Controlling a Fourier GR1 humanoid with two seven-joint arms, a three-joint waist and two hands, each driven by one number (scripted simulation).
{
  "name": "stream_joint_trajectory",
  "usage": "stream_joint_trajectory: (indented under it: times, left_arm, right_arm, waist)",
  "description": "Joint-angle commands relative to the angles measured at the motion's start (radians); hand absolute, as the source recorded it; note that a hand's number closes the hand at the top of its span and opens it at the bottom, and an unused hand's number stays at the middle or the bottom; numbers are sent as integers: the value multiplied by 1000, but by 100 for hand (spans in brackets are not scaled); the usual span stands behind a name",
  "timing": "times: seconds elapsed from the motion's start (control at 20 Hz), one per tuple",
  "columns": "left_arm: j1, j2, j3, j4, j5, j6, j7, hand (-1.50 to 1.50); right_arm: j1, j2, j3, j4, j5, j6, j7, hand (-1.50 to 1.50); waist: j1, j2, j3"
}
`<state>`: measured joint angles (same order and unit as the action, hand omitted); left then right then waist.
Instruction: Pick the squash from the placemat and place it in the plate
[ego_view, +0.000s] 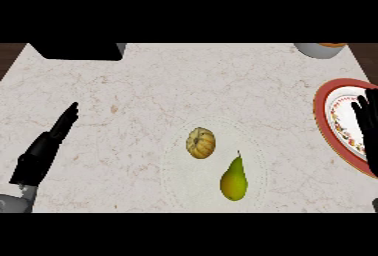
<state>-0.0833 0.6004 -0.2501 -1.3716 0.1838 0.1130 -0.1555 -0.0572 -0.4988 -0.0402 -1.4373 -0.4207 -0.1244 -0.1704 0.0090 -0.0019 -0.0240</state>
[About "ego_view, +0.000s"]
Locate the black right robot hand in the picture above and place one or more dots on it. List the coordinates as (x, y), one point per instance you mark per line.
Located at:
(369, 126)

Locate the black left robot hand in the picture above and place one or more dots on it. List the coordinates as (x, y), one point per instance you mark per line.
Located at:
(43, 150)

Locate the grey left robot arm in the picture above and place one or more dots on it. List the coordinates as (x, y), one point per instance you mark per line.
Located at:
(15, 201)

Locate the red-rimmed floral plate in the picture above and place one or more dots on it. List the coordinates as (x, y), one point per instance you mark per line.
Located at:
(334, 123)

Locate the tan round squash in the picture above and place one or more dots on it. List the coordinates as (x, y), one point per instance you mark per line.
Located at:
(201, 142)

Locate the round white placemat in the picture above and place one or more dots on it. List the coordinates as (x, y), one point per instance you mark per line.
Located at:
(207, 180)

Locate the grey bowl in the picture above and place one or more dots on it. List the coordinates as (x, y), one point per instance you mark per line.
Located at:
(319, 50)

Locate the green pear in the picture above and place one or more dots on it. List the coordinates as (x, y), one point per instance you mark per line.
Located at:
(233, 181)

